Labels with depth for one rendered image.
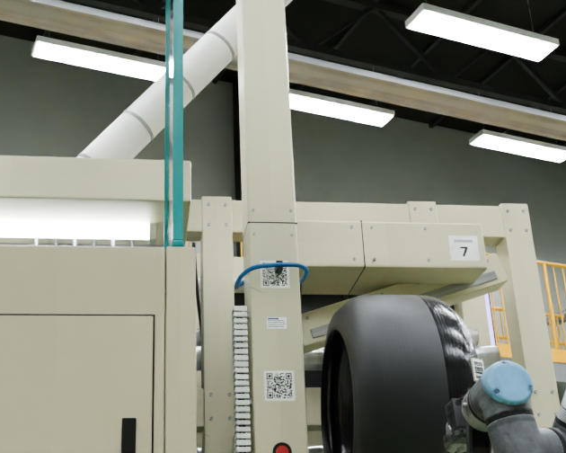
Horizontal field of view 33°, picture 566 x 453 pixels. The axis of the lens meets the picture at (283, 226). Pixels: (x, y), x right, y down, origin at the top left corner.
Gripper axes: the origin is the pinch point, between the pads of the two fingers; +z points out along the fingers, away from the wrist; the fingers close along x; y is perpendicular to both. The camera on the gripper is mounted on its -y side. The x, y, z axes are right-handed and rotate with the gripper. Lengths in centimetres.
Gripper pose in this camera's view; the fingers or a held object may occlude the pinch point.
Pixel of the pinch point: (454, 452)
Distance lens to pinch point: 213.0
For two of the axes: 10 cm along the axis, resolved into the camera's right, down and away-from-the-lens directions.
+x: -9.9, -0.2, -1.5
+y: -0.6, -8.6, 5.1
